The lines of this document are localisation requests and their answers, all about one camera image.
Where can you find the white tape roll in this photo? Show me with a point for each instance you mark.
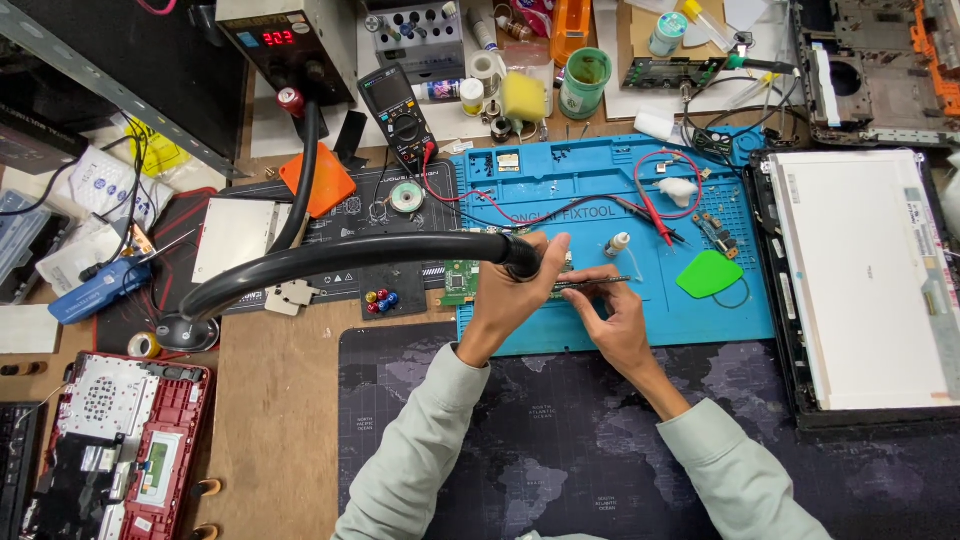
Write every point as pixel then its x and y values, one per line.
pixel 484 71

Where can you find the red laptop base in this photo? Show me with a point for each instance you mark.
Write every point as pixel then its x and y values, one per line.
pixel 120 450

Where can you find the black multimeter probe lead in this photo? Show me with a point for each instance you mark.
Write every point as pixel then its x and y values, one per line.
pixel 664 229

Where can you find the grey laptop chassis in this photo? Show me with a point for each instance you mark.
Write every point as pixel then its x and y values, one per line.
pixel 877 75

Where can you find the black printed repair mat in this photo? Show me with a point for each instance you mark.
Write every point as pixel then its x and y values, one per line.
pixel 360 225

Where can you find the black laptop keyboard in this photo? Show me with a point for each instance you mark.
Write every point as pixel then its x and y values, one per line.
pixel 15 472

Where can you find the clear plastic parts box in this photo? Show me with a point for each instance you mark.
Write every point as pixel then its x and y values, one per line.
pixel 19 232

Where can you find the yellow plastic bag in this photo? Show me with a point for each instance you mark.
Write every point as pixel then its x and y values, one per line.
pixel 161 150

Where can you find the metal tweezers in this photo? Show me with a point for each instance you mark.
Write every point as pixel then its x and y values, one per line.
pixel 604 280

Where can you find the yellow-capped syringe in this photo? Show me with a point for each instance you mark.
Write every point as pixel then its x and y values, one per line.
pixel 709 24

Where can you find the black digital multimeter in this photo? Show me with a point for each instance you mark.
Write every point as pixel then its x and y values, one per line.
pixel 397 112

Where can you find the small metal bracket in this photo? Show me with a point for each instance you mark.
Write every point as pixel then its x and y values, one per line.
pixel 292 296

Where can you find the white printed packet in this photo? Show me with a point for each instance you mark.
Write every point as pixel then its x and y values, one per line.
pixel 109 184

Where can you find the solder wick spool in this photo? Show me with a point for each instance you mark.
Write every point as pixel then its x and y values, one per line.
pixel 407 197

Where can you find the teal-lidded paste jar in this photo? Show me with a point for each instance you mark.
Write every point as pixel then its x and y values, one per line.
pixel 667 34

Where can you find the white paper sheet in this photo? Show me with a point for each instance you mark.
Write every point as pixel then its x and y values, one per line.
pixel 26 330

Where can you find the small white dropper bottle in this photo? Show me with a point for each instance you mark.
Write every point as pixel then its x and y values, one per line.
pixel 616 244

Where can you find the grey tool holder block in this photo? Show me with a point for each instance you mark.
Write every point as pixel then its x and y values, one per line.
pixel 420 45

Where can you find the blue silicone repair mat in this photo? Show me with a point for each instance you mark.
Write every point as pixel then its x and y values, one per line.
pixel 697 322

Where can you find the blue handheld tool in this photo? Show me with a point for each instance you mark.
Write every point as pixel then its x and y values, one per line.
pixel 101 289

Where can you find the person's left hand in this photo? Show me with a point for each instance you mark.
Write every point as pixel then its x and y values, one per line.
pixel 510 300

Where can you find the white cotton wad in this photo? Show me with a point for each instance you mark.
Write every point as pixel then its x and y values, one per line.
pixel 679 191

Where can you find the red multimeter probe lead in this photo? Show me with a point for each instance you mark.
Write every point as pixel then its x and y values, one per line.
pixel 654 214

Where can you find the person's right hand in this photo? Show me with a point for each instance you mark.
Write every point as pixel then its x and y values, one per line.
pixel 619 322

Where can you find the black block with coloured knobs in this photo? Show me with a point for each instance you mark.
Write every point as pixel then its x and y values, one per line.
pixel 394 296

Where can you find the yellow sponge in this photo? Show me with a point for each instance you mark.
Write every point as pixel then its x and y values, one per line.
pixel 523 96

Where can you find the grey metal shelf rail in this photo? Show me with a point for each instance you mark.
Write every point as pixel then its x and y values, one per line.
pixel 112 90

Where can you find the laptop screen panel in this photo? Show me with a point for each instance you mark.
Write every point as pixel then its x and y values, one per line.
pixel 855 285

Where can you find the green plastic pry pick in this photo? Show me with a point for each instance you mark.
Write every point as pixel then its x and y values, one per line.
pixel 709 274

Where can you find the silver metal plate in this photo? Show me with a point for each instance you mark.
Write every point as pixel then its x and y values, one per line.
pixel 236 240

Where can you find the orange plastic container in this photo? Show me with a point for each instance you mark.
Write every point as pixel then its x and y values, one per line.
pixel 570 30

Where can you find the orange square pad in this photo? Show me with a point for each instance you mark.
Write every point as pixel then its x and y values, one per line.
pixel 326 180

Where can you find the dark world map desk mat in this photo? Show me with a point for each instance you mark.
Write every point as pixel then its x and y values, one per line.
pixel 570 450

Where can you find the green plastic cup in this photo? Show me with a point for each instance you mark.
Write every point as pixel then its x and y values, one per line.
pixel 583 86

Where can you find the yellow tape roll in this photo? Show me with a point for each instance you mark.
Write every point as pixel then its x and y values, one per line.
pixel 142 346

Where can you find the small blue circuit board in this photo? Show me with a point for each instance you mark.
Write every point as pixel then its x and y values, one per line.
pixel 716 234

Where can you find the black hot air station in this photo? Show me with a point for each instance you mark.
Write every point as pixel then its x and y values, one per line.
pixel 285 45

